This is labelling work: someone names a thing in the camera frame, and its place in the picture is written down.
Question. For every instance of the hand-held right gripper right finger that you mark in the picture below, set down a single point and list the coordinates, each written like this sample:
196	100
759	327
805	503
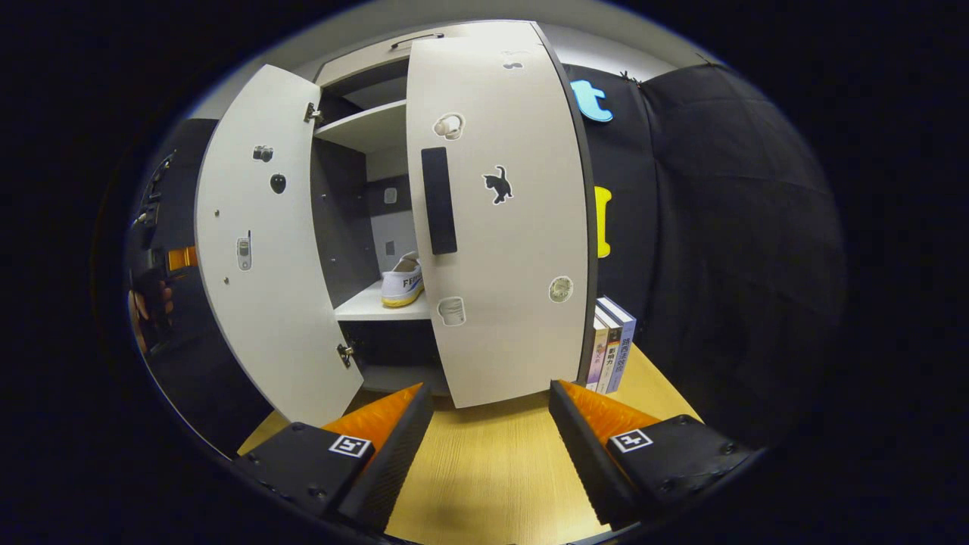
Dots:
587	469

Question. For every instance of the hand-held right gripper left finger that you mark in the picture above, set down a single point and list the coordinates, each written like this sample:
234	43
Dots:
394	469

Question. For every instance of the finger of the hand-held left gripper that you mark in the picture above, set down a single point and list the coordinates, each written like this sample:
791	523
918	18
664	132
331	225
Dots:
183	258

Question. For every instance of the white cabinet door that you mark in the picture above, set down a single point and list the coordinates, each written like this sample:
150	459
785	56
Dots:
515	250
280	318

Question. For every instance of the white shoe cabinet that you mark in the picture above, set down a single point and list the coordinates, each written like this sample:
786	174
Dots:
348	219

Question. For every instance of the white canvas shoe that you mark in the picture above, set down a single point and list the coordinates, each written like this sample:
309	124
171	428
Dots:
401	284

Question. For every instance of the pink spine book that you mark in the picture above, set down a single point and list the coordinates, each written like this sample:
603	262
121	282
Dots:
596	356

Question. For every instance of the dark spine book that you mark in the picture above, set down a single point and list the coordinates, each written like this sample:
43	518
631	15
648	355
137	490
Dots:
610	356

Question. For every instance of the purple spine book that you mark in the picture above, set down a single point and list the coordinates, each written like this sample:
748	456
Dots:
624	337

